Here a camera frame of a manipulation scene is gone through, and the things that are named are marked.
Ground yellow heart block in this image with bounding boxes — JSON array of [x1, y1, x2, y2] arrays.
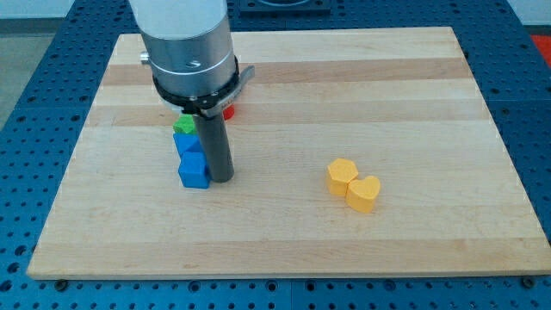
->
[[345, 176, 381, 213]]

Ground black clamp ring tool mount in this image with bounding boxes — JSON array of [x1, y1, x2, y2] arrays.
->
[[152, 59, 255, 118]]

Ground green star block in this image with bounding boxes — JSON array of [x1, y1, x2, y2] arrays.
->
[[172, 115, 197, 134]]

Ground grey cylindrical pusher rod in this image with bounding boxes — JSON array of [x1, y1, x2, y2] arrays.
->
[[193, 114, 234, 183]]

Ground blue cube block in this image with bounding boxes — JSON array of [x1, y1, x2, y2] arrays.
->
[[178, 152, 210, 189]]

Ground red block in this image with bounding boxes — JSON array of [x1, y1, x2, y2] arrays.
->
[[223, 105, 235, 121]]

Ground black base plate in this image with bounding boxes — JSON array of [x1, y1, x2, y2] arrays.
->
[[236, 0, 332, 15]]

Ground wooden board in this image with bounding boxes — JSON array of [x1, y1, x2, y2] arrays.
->
[[27, 27, 550, 280]]

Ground blue triangular block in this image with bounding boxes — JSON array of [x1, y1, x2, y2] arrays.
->
[[173, 133, 202, 158]]

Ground yellow hexagon block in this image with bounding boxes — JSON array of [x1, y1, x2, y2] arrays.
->
[[325, 158, 359, 196]]

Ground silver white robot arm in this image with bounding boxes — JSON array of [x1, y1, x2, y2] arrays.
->
[[129, 0, 255, 183]]

